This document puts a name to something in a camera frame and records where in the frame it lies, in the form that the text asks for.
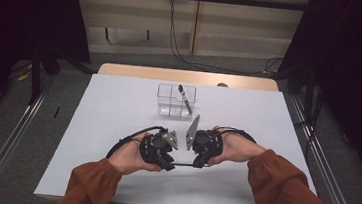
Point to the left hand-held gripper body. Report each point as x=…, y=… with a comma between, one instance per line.
x=154, y=144

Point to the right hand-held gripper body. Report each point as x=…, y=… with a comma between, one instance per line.
x=206, y=143

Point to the clear plastic organizer box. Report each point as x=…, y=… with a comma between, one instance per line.
x=172, y=101

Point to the thick black makeup brush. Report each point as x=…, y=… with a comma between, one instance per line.
x=185, y=99

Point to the person's left hand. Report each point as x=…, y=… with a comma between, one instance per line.
x=126, y=158

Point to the person's right hand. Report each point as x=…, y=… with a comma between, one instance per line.
x=238, y=151

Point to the white table sheet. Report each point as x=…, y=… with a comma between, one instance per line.
x=99, y=124

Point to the wooden table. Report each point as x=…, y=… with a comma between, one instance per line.
x=171, y=75

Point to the small black stick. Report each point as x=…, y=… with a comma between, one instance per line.
x=56, y=112

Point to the black metal stand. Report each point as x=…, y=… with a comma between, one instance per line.
x=309, y=97
x=36, y=74

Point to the black curtain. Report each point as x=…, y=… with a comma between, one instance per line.
x=26, y=17
x=350, y=64

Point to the metal floor rail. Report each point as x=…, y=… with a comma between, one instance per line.
x=326, y=176
x=7, y=145

